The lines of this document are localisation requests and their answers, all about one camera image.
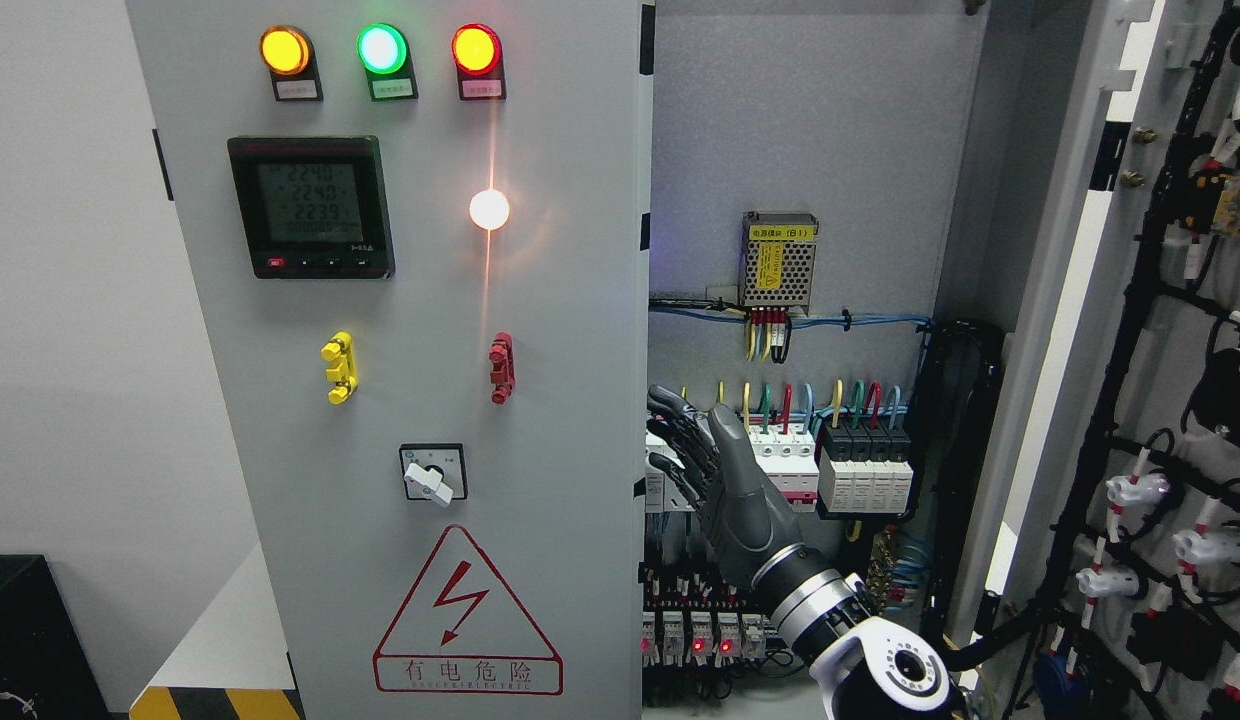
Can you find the red indicator lamp left door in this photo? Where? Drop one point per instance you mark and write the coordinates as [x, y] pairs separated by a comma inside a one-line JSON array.
[[479, 59]]

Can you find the yellow terminal connector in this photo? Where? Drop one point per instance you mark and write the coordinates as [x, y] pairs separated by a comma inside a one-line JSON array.
[[341, 371]]

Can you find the green indicator lamp left door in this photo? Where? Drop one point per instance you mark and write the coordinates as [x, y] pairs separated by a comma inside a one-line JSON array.
[[388, 63]]

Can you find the grey cabinet door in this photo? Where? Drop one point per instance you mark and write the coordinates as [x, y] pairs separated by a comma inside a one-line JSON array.
[[550, 473], [1088, 563]]

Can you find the yellow indicator lamp left door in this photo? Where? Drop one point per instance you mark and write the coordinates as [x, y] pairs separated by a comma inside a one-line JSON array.
[[289, 56]]

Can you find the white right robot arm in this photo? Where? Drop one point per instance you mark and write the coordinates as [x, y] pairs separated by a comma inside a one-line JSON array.
[[865, 666]]

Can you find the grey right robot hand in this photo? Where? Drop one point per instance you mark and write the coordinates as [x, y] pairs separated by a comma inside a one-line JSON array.
[[746, 520]]

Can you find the black surge protector block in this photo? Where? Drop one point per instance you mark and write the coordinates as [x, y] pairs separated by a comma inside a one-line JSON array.
[[864, 473]]

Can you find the red terminal connector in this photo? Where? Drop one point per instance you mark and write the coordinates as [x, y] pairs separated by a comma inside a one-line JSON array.
[[502, 375]]

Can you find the red electric hazard warning sticker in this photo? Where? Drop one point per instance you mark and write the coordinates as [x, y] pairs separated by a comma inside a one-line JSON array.
[[461, 629]]

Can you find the black digital power meter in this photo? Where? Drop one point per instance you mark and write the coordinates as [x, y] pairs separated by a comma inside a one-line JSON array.
[[313, 207]]

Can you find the lower relay terminal row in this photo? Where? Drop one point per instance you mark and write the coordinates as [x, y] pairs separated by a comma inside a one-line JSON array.
[[692, 619]]

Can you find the white socket breaker row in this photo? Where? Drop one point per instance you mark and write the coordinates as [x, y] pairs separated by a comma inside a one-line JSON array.
[[788, 458]]

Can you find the white glowing indicator lamp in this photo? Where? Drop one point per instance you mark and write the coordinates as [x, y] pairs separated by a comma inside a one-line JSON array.
[[490, 209]]

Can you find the white rotary selector switch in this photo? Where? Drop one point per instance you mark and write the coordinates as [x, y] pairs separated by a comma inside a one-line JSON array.
[[434, 471]]

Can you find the perforated metal power supply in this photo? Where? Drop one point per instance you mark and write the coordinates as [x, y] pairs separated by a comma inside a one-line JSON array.
[[778, 258]]

